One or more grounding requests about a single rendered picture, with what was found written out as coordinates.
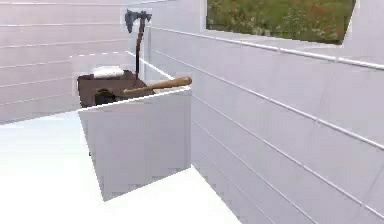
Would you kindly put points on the dark double-headed axe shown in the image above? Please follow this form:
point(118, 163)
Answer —
point(139, 36)

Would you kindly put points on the white box cabinet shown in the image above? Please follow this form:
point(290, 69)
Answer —
point(140, 143)

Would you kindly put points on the white folded cloth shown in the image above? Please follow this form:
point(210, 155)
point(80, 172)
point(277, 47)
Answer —
point(107, 71)

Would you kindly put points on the window with garden view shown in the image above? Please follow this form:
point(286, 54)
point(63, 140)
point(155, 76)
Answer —
point(280, 16)

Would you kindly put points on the dark green round object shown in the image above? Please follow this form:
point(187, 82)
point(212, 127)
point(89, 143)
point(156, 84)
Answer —
point(104, 96)

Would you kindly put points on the brown table top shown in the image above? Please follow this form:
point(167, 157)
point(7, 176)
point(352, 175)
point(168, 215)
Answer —
point(110, 85)

